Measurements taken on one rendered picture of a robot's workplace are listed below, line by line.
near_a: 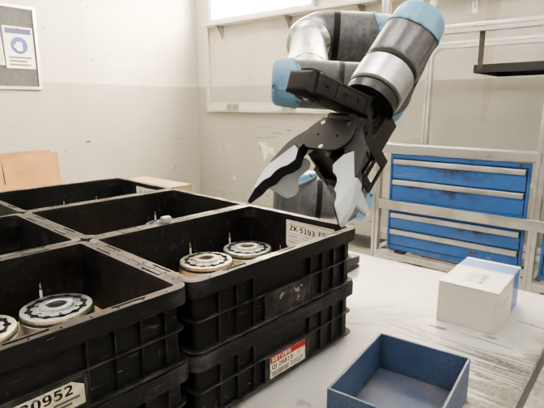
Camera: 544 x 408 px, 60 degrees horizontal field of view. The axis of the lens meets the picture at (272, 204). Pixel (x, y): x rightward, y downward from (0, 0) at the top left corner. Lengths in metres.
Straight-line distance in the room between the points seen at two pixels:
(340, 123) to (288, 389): 0.46
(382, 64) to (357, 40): 0.47
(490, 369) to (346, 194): 0.55
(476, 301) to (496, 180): 1.56
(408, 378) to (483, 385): 0.12
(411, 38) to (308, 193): 0.67
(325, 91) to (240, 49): 4.09
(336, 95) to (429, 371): 0.50
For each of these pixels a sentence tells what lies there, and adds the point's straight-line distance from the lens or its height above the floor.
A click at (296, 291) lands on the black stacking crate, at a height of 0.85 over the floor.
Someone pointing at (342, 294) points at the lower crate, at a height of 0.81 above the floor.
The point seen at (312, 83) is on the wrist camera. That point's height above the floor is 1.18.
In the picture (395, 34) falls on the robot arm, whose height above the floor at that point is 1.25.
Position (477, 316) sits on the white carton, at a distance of 1.08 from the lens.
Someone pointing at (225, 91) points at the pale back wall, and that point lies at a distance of 4.74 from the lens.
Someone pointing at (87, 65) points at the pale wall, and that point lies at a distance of 4.34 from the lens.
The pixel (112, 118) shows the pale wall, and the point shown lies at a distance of 4.43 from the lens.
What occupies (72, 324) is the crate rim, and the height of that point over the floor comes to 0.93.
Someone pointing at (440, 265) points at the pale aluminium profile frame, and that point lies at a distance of 2.74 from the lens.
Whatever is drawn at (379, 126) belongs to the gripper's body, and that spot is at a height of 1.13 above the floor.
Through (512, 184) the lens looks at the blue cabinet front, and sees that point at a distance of 2.56.
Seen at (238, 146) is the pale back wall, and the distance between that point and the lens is 4.64.
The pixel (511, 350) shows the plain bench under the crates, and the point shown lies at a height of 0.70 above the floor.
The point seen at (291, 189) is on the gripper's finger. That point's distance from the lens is 0.62.
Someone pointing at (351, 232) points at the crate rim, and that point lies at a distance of 0.89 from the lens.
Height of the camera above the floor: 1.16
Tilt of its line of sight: 12 degrees down
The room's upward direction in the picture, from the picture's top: straight up
